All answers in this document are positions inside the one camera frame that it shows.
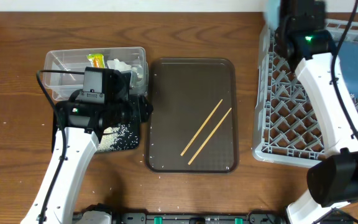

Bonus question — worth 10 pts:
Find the white napkin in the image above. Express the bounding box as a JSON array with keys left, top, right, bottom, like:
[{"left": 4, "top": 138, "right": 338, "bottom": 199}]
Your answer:
[{"left": 107, "top": 58, "right": 132, "bottom": 72}]

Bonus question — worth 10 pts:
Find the green orange snack wrapper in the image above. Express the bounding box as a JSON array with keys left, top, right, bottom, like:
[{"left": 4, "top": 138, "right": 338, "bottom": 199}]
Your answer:
[{"left": 87, "top": 54, "right": 106, "bottom": 68}]

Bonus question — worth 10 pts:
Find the wooden chopstick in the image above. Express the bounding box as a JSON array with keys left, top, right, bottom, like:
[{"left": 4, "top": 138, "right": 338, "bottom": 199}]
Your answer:
[
  {"left": 188, "top": 108, "right": 232, "bottom": 166},
  {"left": 180, "top": 99, "right": 223, "bottom": 156}
]

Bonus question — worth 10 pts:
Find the light blue bowl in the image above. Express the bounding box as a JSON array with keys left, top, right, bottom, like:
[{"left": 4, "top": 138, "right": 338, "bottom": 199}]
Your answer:
[{"left": 264, "top": 0, "right": 281, "bottom": 30}]

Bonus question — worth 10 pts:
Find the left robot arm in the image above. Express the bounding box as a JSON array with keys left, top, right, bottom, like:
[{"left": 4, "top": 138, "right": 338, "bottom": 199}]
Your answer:
[{"left": 22, "top": 67, "right": 153, "bottom": 223}]

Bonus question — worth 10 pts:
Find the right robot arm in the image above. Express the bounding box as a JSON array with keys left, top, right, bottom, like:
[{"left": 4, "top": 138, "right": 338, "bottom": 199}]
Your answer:
[{"left": 275, "top": 0, "right": 358, "bottom": 223}]

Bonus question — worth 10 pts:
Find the grey dishwasher rack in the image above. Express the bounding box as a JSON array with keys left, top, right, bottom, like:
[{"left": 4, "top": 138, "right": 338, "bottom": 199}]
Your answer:
[{"left": 252, "top": 25, "right": 358, "bottom": 168}]

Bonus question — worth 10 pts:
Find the black plastic bin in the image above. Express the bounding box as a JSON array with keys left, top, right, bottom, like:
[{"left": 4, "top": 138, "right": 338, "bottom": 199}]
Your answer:
[{"left": 53, "top": 95, "right": 141, "bottom": 152}]

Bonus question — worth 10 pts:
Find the spilled white rice pile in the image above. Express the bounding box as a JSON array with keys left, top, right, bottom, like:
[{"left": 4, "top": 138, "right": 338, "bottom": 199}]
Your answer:
[{"left": 96, "top": 124, "right": 140, "bottom": 153}]

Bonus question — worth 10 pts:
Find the brown serving tray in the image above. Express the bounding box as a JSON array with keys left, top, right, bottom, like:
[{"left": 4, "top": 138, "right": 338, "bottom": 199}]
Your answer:
[{"left": 144, "top": 58, "right": 239, "bottom": 174}]

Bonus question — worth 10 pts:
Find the clear plastic bin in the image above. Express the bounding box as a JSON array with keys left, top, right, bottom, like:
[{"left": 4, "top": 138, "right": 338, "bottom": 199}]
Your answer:
[{"left": 43, "top": 47, "right": 149, "bottom": 101}]

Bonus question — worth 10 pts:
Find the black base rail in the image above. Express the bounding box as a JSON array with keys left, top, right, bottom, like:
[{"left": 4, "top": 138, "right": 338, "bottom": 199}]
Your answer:
[{"left": 111, "top": 212, "right": 286, "bottom": 224}]

